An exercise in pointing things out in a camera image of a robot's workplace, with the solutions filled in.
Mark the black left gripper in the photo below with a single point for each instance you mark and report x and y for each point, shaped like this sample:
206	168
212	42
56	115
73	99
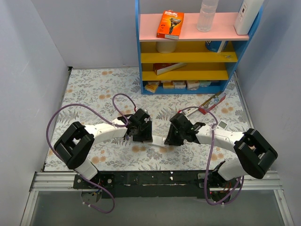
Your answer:
143	134

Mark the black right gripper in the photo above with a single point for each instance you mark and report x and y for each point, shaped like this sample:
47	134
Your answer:
174	136

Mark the white remote with display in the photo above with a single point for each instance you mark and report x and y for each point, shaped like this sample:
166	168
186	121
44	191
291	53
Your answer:
157	141

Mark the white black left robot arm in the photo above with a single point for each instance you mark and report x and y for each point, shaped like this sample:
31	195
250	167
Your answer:
75	143

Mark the white air conditioner remote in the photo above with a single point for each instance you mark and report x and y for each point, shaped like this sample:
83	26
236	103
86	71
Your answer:
190	110

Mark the small white remote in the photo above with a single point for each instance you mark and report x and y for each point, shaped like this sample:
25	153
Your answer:
222	125

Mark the red white toothpaste box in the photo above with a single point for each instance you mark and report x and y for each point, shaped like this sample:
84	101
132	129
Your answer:
212	102

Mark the yellow sponge pack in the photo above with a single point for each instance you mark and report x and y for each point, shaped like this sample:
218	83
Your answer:
151	87

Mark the orange white sponge pack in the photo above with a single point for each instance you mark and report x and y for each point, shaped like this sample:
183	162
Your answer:
168	85

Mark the floral table mat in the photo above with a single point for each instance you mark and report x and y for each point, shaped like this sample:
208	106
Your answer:
93	95

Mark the red white carton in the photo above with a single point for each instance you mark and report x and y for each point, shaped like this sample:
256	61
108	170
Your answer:
160	68

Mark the blue shelf unit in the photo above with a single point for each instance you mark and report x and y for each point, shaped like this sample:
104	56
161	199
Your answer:
202	64

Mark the white cup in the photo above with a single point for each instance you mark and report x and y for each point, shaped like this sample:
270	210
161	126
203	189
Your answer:
166	47

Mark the blue white can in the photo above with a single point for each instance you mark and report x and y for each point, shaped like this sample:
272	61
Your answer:
216	46

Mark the orange razor box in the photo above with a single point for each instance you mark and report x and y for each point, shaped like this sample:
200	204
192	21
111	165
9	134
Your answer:
170	25

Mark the clear plastic bottle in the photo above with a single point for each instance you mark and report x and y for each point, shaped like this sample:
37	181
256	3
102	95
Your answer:
206	15

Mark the white rectangular device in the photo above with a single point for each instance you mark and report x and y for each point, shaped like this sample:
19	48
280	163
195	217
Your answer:
246	16

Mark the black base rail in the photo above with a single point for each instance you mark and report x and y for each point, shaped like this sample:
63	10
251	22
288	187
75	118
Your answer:
123	184

